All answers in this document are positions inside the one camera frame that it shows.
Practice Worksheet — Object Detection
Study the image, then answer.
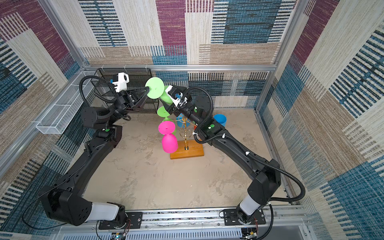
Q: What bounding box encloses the wooden rack base with gold wire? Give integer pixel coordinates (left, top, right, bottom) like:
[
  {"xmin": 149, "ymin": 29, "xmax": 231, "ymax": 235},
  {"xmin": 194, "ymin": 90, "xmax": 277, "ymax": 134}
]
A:
[{"xmin": 170, "ymin": 116, "xmax": 205, "ymax": 160}]

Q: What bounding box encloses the pink wine glass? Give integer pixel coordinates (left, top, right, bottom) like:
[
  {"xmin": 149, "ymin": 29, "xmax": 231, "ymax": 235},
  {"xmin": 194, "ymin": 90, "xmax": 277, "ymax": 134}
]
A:
[{"xmin": 158, "ymin": 121, "xmax": 178, "ymax": 154}]

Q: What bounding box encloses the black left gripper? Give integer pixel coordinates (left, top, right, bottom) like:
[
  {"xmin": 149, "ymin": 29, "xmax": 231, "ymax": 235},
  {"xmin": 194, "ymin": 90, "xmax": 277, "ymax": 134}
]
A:
[{"xmin": 105, "ymin": 91, "xmax": 150, "ymax": 130}]

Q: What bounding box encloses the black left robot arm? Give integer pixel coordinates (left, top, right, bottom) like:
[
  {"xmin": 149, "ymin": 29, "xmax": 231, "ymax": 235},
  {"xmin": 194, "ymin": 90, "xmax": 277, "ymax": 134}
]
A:
[{"xmin": 39, "ymin": 74, "xmax": 150, "ymax": 228}]

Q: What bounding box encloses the green wine glass back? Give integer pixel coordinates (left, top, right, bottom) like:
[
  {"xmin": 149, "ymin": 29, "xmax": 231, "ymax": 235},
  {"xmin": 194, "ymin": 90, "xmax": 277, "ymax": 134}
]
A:
[{"xmin": 157, "ymin": 106, "xmax": 174, "ymax": 122}]

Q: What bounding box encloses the light blue wine glass front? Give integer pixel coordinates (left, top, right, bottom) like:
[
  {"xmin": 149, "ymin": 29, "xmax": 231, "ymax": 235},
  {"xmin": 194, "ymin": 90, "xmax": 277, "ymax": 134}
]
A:
[{"xmin": 214, "ymin": 114, "xmax": 227, "ymax": 127}]

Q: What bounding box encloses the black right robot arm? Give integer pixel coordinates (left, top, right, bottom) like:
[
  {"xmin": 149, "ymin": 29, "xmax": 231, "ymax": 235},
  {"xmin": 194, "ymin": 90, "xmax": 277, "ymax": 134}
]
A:
[{"xmin": 165, "ymin": 85, "xmax": 306, "ymax": 225}]

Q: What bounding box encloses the blue wine glass back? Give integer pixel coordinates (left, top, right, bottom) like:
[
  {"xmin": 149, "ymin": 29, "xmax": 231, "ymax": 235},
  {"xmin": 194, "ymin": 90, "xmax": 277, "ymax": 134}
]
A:
[{"xmin": 177, "ymin": 114, "xmax": 190, "ymax": 128}]

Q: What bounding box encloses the white wire basket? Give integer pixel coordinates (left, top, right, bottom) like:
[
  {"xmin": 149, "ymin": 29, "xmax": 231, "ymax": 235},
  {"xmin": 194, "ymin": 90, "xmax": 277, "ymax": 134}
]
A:
[{"xmin": 36, "ymin": 71, "xmax": 95, "ymax": 135}]

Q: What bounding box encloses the green wine glass front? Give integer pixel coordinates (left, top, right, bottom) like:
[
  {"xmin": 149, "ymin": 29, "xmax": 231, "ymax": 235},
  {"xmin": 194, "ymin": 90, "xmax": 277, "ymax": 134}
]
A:
[{"xmin": 145, "ymin": 77, "xmax": 173, "ymax": 105}]

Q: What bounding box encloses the black wire shelf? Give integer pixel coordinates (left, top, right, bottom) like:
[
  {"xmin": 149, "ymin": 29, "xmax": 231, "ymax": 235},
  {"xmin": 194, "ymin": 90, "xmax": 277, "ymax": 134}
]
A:
[{"xmin": 90, "ymin": 67, "xmax": 160, "ymax": 114}]

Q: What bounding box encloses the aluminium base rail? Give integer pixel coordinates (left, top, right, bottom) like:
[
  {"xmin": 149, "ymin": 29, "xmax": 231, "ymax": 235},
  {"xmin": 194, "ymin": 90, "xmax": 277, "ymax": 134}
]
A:
[{"xmin": 50, "ymin": 205, "xmax": 317, "ymax": 240}]

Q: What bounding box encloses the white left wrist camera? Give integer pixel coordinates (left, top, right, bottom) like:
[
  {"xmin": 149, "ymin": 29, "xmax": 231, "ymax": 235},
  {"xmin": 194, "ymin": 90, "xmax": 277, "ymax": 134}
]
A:
[{"xmin": 110, "ymin": 73, "xmax": 130, "ymax": 93}]

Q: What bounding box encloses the green wine glass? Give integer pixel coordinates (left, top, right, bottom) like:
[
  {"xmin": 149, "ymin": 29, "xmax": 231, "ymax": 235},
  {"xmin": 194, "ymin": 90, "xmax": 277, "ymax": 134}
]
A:
[
  {"xmin": 157, "ymin": 106, "xmax": 174, "ymax": 122},
  {"xmin": 145, "ymin": 77, "xmax": 173, "ymax": 105}
]

